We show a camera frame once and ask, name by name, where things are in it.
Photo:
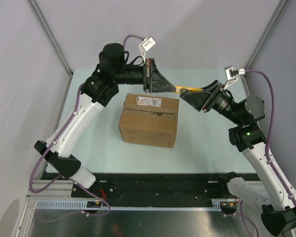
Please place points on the brown cardboard express box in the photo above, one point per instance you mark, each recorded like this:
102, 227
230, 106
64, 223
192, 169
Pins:
147, 125

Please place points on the left aluminium frame post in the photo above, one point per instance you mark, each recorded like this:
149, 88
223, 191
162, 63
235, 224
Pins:
36, 10

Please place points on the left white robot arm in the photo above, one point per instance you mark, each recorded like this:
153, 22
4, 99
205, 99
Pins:
92, 96

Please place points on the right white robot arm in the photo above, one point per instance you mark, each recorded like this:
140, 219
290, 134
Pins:
277, 205

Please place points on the right aluminium frame post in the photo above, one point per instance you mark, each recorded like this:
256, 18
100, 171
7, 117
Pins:
268, 30

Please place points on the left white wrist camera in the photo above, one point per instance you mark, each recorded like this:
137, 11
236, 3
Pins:
145, 46

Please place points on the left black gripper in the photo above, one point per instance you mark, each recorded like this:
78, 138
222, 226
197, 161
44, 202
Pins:
158, 83

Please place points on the white shipping label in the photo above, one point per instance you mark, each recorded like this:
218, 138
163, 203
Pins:
148, 101

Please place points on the yellow utility knife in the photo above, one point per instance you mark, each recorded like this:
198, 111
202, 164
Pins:
185, 89

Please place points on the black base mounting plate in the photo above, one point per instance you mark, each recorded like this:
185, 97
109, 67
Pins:
154, 188

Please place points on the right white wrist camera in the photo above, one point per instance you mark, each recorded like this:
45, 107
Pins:
232, 76

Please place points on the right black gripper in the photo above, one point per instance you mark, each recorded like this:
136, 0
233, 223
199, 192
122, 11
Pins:
196, 99

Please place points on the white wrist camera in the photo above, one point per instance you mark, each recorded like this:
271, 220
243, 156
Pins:
232, 76
145, 46

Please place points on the aluminium frame post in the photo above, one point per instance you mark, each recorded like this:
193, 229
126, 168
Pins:
268, 30
36, 10

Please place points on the grey slotted cable duct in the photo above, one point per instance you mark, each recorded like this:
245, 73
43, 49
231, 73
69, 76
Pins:
196, 205

